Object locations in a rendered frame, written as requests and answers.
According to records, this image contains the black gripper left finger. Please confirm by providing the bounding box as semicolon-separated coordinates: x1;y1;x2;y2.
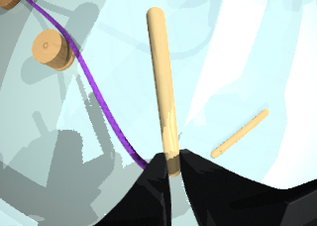
94;152;171;226

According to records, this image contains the brown wooden cylinder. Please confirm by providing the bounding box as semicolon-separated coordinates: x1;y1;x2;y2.
32;29;75;71

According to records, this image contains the short wooden stick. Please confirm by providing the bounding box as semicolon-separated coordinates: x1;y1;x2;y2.
210;108;268;159

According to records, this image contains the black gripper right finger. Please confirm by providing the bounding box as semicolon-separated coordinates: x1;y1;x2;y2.
178;150;317;226

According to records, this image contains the wooden stick with purple string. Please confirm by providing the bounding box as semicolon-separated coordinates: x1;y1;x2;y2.
27;0;181;178

